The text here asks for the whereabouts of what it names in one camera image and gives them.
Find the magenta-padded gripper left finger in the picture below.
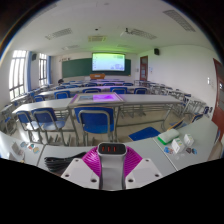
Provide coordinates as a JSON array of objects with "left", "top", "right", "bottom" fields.
[{"left": 60, "top": 146, "right": 102, "bottom": 189}]

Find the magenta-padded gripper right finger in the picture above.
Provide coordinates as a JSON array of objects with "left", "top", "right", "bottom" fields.
[{"left": 124, "top": 146, "right": 163, "bottom": 190}]

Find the white charger block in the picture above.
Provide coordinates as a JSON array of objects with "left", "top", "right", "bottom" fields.
[{"left": 97, "top": 142, "right": 128, "bottom": 191}]

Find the small blue card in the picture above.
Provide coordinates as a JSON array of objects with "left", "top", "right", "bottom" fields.
[{"left": 163, "top": 146, "right": 175, "bottom": 155}]

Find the group of blue chairs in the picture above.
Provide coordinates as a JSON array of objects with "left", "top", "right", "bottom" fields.
[{"left": 1, "top": 79, "right": 211, "bottom": 141}]

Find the white printed box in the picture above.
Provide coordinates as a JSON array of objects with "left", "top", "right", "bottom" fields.
[
  {"left": 171, "top": 137, "right": 185, "bottom": 154},
  {"left": 183, "top": 133, "right": 195, "bottom": 148}
]

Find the group of grey desks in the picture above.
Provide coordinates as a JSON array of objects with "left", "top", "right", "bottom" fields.
[{"left": 0, "top": 78, "right": 208, "bottom": 144}]

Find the small white box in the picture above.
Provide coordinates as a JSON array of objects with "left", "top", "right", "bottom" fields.
[
  {"left": 7, "top": 151, "right": 18, "bottom": 161},
  {"left": 11, "top": 142, "right": 23, "bottom": 156}
]

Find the orange wooden podium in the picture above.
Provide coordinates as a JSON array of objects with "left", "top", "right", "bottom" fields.
[{"left": 89, "top": 73, "right": 106, "bottom": 80}]

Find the brown door with window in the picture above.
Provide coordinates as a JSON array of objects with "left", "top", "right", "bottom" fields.
[{"left": 139, "top": 55, "right": 149, "bottom": 82}]

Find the green chalkboard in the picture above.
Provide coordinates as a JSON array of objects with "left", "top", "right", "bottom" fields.
[{"left": 61, "top": 57, "right": 132, "bottom": 79}]

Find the projector screen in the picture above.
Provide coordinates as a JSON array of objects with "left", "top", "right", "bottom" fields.
[{"left": 91, "top": 52, "right": 126, "bottom": 73}]

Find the blue curtain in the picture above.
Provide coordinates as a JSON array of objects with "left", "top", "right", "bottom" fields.
[
  {"left": 26, "top": 50, "right": 33, "bottom": 93},
  {"left": 46, "top": 54, "right": 52, "bottom": 85}
]

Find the dark red door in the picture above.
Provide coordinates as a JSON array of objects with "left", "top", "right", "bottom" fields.
[{"left": 211, "top": 58, "right": 224, "bottom": 141}]

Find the row of windows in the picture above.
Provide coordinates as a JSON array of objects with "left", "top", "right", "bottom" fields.
[{"left": 8, "top": 49, "right": 48, "bottom": 101}]

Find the ceiling air conditioner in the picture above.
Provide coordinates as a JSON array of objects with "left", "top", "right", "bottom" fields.
[{"left": 88, "top": 35, "right": 108, "bottom": 43}]

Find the group of ceiling lights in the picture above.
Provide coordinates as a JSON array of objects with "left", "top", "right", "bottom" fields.
[{"left": 44, "top": 9, "right": 197, "bottom": 51}]

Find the black coiled cable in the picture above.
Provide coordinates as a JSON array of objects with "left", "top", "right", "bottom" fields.
[{"left": 44, "top": 151, "right": 87, "bottom": 174}]

